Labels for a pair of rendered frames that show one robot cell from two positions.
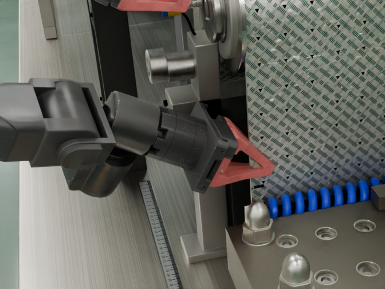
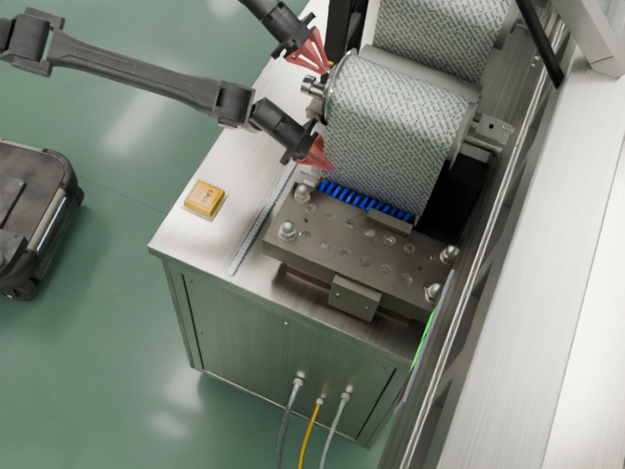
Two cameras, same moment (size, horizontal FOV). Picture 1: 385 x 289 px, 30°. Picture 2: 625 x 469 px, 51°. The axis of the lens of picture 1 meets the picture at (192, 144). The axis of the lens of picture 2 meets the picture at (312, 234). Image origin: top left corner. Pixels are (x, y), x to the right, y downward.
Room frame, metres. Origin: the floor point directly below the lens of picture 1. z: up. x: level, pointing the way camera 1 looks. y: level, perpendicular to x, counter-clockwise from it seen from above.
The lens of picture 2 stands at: (-0.04, -0.43, 2.21)
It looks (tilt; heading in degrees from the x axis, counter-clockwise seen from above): 60 degrees down; 26
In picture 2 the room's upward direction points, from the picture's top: 8 degrees clockwise
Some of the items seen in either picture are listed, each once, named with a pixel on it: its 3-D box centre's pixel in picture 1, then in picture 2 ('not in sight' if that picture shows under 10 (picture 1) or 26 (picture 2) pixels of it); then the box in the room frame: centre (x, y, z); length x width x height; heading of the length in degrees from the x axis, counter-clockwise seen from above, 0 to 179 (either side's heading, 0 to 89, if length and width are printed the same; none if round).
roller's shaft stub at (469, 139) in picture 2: not in sight; (484, 140); (0.81, -0.34, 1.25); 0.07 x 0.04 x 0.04; 100
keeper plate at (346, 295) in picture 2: not in sight; (352, 300); (0.52, -0.27, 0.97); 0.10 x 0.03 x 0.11; 100
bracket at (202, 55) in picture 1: (196, 153); (319, 129); (0.79, 0.00, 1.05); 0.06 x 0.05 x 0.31; 100
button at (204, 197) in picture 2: not in sight; (204, 197); (0.56, 0.15, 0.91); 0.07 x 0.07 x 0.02; 10
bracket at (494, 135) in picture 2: not in sight; (493, 130); (0.81, -0.34, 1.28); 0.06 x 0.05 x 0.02; 100
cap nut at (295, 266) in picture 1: (295, 273); (287, 228); (0.54, -0.09, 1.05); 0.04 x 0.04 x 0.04
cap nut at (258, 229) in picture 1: (257, 220); (302, 191); (0.63, -0.06, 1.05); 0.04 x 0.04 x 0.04
